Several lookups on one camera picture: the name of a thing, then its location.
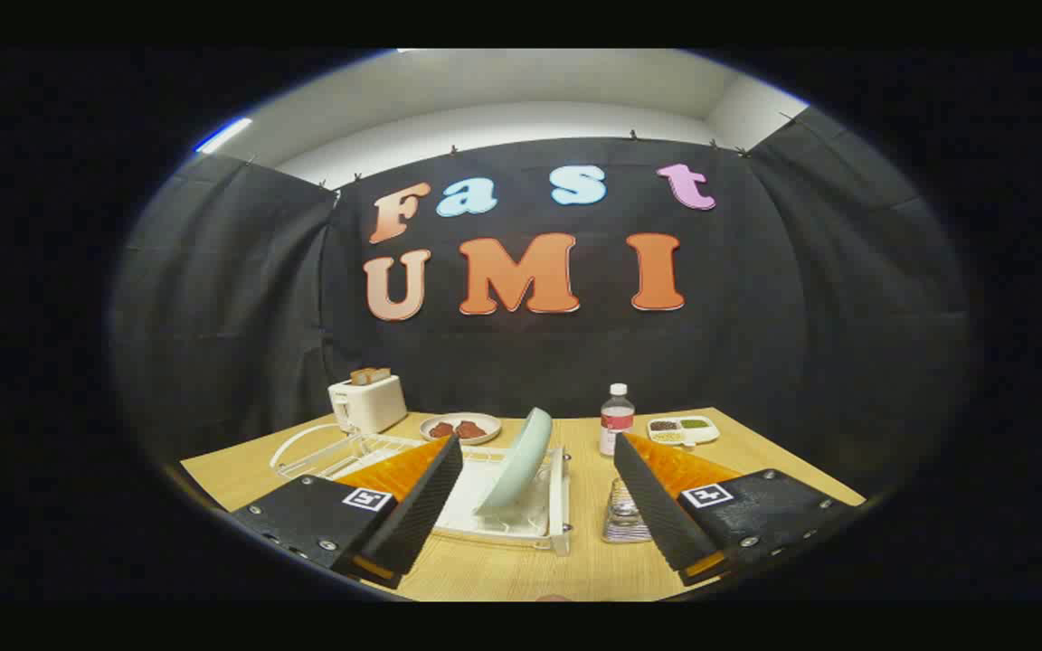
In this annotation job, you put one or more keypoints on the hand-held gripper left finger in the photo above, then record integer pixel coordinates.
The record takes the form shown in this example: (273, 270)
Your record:
(421, 515)

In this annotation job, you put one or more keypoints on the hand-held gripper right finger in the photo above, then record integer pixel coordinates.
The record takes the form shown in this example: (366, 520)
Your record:
(657, 506)

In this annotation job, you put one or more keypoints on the light green plate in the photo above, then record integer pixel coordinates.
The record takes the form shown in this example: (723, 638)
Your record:
(512, 475)

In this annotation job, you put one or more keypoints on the white plate with meat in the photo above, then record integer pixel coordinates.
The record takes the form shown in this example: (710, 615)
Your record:
(462, 441)

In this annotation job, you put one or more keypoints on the white sectioned dish with grains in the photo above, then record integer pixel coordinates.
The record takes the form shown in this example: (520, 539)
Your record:
(711, 432)

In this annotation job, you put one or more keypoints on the red meat piece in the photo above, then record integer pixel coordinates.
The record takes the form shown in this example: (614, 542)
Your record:
(470, 430)
(441, 430)

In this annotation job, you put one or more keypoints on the clear water bottle red label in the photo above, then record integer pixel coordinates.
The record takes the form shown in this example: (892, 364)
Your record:
(616, 420)

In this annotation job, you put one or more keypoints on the white toaster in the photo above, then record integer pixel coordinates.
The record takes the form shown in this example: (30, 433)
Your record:
(372, 407)

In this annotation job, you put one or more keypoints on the toast slice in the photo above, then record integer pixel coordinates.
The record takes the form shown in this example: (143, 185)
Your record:
(361, 377)
(381, 373)

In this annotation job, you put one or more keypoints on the black backdrop cloth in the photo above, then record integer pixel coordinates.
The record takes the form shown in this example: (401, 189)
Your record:
(756, 316)

